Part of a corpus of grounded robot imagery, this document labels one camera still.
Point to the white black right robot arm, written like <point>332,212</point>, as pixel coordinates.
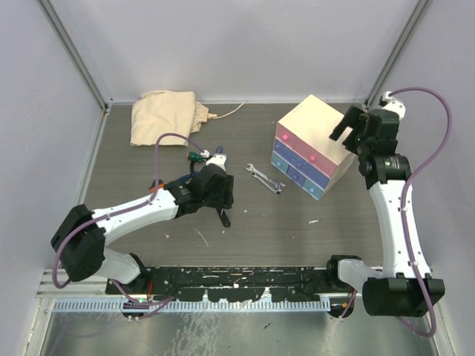
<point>404,287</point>

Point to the blue handle pliers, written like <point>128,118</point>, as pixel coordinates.
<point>184,178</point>

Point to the light blue cable duct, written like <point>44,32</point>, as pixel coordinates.
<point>66,305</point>

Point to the silver combination wrench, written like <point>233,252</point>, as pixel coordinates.
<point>251,168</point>

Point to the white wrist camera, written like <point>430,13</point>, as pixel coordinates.
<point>390,103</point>
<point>214,159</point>

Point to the beige folded cloth bag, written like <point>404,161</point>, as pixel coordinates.
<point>169,118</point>

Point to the black adjustable wrench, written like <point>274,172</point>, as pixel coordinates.
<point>223,217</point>

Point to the pastel mini drawer chest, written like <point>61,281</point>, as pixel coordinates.
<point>303,150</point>

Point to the aluminium frame rail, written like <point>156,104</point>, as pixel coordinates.
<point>91,287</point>

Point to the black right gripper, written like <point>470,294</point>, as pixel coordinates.
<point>351,119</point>

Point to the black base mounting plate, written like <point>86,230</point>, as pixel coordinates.
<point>238,284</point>

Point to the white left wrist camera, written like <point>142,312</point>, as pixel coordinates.
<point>214,159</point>

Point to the silver ratchet wrench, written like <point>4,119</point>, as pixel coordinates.
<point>271,187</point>

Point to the green handle screwdriver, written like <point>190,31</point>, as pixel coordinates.
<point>195,157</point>

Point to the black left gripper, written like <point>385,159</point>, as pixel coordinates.
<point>225,199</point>

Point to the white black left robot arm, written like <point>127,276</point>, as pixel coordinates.
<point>82,241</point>

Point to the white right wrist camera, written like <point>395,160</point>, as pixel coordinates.
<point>390,103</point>

